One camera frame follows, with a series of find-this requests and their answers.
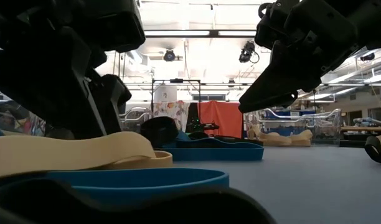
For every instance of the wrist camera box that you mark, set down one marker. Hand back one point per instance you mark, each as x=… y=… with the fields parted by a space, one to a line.
x=122 y=28
x=271 y=28

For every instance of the wide black rubber band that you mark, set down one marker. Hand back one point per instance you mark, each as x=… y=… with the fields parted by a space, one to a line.
x=159 y=130

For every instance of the white cylinder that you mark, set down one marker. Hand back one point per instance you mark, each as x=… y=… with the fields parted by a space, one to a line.
x=165 y=93

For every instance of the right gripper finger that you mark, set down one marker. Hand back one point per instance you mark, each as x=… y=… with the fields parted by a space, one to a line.
x=277 y=87

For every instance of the wooden table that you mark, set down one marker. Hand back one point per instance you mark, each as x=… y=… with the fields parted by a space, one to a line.
x=365 y=128

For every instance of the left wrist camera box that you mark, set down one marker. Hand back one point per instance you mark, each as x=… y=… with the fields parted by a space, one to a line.
x=122 y=28

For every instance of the black stand frame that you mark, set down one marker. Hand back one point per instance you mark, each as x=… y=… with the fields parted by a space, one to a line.
x=176 y=81

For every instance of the tan rubber band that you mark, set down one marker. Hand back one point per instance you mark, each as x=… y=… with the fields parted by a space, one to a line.
x=302 y=137
x=271 y=140
x=69 y=152

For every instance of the black robot with green lights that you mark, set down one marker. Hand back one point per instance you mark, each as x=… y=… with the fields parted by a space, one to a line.
x=206 y=126

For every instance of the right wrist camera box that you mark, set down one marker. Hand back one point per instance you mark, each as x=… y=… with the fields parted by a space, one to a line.
x=271 y=28

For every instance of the floral cloth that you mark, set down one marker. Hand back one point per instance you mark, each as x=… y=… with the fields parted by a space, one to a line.
x=173 y=112

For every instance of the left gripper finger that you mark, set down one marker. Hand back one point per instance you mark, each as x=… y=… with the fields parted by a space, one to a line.
x=111 y=99
x=47 y=93

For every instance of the black dome camera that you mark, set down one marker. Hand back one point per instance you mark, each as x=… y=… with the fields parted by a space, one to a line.
x=169 y=56

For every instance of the light blue item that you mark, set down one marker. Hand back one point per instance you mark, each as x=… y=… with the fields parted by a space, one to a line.
x=371 y=122

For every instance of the small black camera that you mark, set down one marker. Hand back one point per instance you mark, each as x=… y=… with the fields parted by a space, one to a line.
x=367 y=57

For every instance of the orange cloth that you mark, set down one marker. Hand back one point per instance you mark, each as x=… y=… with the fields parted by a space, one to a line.
x=224 y=118

